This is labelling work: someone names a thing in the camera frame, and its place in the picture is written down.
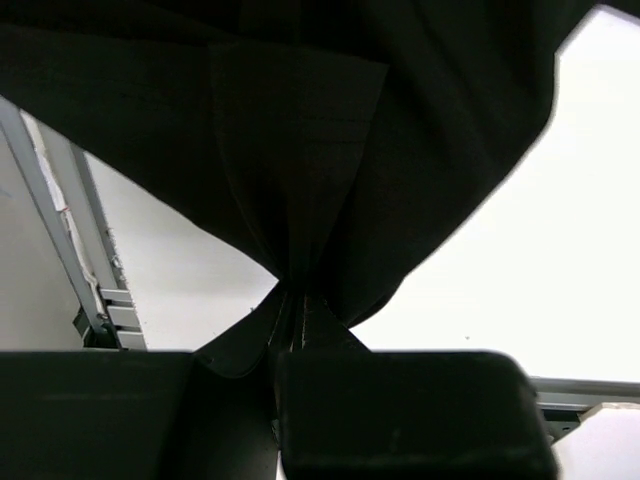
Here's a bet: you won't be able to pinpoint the black trousers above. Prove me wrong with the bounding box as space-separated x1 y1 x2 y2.
0 0 606 331

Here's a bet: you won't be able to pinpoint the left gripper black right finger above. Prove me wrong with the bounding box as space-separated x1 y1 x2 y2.
274 294 561 480

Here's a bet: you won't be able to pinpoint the aluminium frame rail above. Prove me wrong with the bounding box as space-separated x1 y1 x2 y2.
1 98 146 350

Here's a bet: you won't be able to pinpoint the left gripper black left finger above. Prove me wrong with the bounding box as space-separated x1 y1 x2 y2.
0 289 291 480

